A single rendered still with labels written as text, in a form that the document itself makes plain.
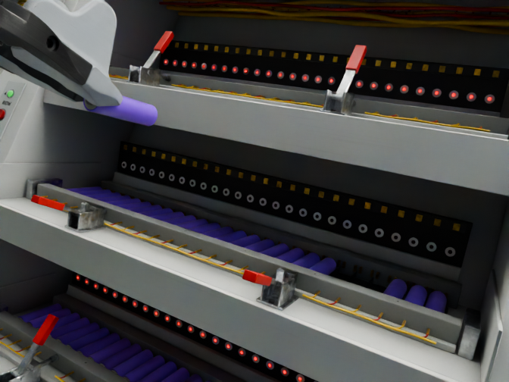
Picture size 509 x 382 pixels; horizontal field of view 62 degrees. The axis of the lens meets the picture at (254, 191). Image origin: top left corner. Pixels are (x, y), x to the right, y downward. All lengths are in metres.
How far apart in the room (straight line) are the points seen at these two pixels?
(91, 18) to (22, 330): 0.47
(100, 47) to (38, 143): 0.41
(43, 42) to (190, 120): 0.28
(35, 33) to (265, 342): 0.30
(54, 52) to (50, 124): 0.45
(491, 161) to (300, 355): 0.23
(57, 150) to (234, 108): 0.34
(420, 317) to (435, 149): 0.15
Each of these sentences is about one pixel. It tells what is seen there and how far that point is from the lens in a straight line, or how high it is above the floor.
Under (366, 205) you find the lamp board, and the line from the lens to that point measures 0.55.
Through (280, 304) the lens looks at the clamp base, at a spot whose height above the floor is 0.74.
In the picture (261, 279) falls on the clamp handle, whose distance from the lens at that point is 0.35.
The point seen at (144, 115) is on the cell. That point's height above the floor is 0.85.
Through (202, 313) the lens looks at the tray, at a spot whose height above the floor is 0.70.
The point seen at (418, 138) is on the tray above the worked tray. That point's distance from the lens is 0.41.
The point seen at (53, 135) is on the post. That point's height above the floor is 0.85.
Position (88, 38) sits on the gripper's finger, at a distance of 0.30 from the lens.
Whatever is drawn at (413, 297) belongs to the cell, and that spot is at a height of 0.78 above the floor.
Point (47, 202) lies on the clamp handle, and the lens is 0.52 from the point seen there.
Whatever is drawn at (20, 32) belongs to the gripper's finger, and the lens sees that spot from 0.25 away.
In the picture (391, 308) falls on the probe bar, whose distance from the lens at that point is 0.42.
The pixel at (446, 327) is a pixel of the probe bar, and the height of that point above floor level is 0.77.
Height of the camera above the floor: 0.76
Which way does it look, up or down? 10 degrees up
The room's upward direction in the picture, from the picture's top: 19 degrees clockwise
